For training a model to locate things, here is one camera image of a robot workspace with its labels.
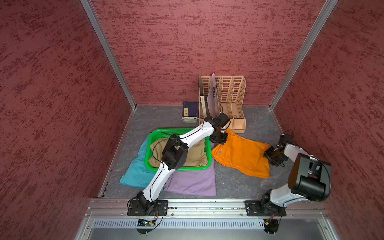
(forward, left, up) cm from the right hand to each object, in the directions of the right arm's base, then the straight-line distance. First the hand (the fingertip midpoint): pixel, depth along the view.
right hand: (263, 157), depth 92 cm
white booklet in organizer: (+25, +37, +22) cm, 50 cm away
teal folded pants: (-10, +76, +3) cm, 77 cm away
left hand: (+7, +26, +7) cm, 28 cm away
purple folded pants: (-14, +40, +1) cm, 43 cm away
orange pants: (+2, +11, +1) cm, 11 cm away
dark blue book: (+43, +46, +1) cm, 63 cm away
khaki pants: (0, +42, +5) cm, 43 cm away
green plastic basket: (+13, +67, +12) cm, 69 cm away
